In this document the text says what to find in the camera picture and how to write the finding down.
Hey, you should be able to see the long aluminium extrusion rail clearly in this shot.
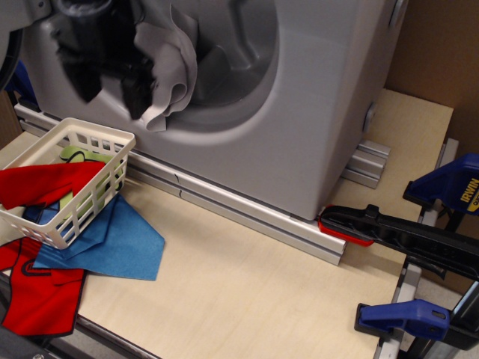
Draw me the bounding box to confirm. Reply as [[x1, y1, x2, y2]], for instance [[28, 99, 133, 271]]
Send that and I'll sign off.
[[13, 103, 347, 266]]

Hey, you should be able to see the white plastic laundry basket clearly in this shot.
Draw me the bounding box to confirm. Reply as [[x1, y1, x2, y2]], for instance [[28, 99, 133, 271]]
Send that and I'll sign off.
[[1, 118, 135, 249]]

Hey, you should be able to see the blue Irwin clamp upper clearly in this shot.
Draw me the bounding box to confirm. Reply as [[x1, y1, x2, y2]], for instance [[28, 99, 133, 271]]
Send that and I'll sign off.
[[403, 153, 478, 215]]

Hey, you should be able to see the blue clamp lower jaw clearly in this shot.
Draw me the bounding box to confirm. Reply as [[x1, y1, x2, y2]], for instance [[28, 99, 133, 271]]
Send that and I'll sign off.
[[354, 299, 451, 341]]

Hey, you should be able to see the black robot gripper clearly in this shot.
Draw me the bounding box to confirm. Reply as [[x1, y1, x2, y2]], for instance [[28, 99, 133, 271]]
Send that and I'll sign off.
[[51, 10, 155, 120]]

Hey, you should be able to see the grey cloth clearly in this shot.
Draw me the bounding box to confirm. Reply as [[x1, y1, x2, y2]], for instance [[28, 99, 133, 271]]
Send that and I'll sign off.
[[135, 1, 198, 132]]

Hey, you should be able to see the black and red clamp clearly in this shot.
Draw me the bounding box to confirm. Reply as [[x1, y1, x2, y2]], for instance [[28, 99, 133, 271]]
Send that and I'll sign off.
[[318, 205, 478, 281]]

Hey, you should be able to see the red cloth with black trim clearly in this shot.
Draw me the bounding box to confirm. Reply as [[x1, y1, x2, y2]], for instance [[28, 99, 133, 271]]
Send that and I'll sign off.
[[1, 237, 86, 338]]

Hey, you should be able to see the short aluminium extrusion block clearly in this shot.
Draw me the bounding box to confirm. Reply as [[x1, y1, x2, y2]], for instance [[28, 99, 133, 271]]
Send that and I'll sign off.
[[341, 140, 391, 189]]

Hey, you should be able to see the blue cloth on table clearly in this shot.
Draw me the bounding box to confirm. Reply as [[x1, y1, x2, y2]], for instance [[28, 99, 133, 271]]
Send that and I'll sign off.
[[34, 195, 165, 281]]

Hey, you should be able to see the light green cloth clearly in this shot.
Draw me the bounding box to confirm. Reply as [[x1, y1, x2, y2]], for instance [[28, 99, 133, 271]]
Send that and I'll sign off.
[[59, 145, 123, 222]]

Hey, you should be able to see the brown cardboard panel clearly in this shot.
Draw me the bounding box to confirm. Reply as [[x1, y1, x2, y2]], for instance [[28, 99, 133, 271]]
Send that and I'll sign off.
[[386, 1, 478, 153]]

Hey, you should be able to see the grey toy washing machine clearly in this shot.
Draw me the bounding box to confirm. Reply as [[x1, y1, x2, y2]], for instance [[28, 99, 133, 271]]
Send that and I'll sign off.
[[21, 1, 407, 220]]

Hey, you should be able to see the red cloth in basket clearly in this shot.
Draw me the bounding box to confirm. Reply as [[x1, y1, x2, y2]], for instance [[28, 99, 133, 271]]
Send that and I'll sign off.
[[1, 162, 105, 209]]

